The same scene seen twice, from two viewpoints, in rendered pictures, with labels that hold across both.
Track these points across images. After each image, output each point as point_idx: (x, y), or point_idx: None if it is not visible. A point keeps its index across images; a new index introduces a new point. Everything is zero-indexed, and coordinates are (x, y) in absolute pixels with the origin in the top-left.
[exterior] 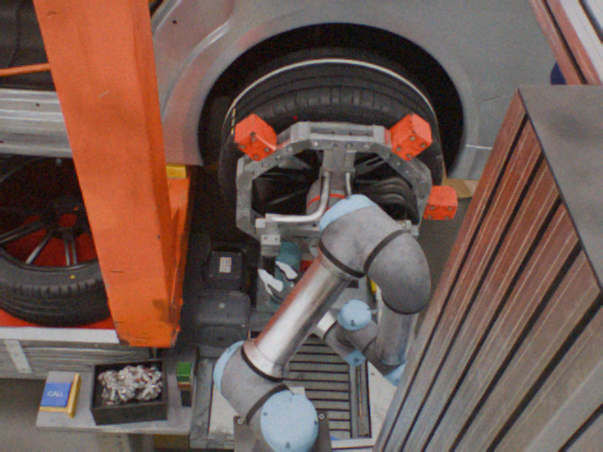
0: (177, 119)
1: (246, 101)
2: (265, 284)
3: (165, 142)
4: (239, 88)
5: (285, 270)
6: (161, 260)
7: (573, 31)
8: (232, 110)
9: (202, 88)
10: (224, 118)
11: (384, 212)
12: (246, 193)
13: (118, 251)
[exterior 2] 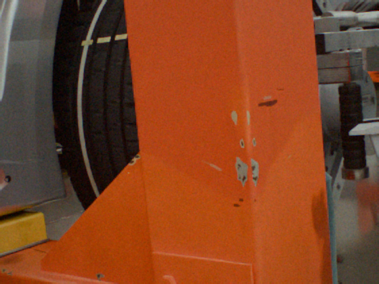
0: (24, 84)
1: (116, 10)
2: (375, 145)
3: (11, 149)
4: (77, 32)
5: (371, 119)
6: (315, 44)
7: None
8: (93, 49)
9: (51, 6)
10: (70, 92)
11: None
12: None
13: (267, 23)
